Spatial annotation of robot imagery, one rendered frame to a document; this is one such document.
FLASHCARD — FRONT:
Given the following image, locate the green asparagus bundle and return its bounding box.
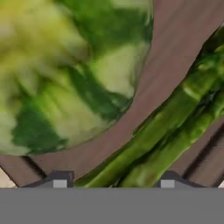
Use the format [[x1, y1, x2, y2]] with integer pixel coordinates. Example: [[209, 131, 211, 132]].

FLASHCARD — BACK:
[[74, 24, 224, 188]]

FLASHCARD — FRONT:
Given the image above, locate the brown wooden tray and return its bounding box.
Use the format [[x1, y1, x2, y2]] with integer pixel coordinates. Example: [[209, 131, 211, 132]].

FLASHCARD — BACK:
[[0, 0, 224, 188]]

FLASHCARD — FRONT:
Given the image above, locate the green striped zucchini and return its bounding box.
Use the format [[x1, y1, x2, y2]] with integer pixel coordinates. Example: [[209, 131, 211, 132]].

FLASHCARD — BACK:
[[0, 0, 155, 157]]

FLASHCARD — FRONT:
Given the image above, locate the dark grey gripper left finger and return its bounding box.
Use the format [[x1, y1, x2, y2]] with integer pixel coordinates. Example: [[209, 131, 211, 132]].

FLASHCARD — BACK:
[[22, 170, 74, 189]]

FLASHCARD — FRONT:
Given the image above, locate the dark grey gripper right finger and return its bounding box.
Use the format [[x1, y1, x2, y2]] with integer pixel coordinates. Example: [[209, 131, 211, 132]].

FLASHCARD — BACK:
[[154, 170, 206, 189]]

